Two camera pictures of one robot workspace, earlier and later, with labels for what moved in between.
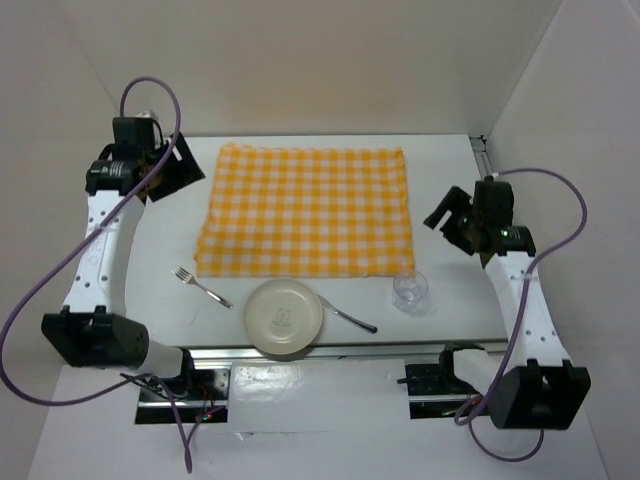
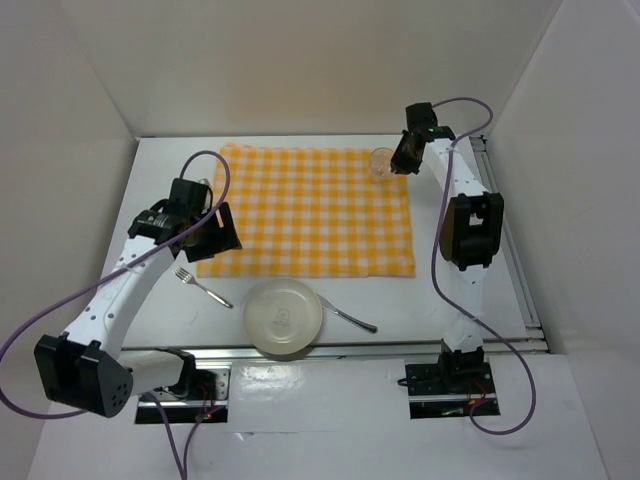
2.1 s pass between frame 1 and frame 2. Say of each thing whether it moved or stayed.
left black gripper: moved
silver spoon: stayed
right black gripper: moved
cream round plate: stayed
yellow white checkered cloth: stayed
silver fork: stayed
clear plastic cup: moved
